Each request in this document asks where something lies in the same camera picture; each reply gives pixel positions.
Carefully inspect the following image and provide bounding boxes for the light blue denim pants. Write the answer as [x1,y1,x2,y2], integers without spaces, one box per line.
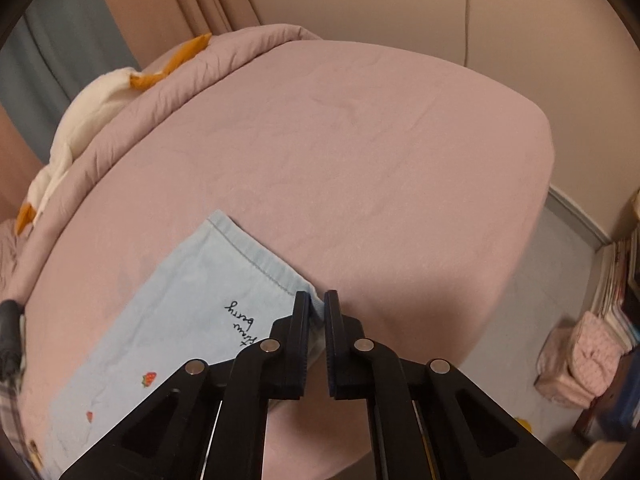
[43,210,324,479]

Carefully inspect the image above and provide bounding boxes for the stack of books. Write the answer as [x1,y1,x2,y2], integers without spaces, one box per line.
[590,226,639,352]

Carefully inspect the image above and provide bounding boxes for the plaid pillow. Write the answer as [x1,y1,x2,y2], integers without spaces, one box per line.
[0,382,29,460]

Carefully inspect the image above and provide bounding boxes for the grey-blue curtain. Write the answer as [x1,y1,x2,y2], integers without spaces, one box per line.
[1,0,139,162]

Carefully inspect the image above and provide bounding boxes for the pink quilted bag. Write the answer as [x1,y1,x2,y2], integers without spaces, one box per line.
[534,312,625,410]

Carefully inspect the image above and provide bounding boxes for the white goose plush toy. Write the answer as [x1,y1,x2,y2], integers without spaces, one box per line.
[14,34,213,235]

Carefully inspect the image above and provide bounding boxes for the pink quilted comforter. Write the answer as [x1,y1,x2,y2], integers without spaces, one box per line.
[1,24,314,304]

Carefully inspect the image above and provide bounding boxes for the pink bed sheet mattress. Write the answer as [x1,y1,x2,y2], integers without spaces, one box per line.
[20,40,553,458]

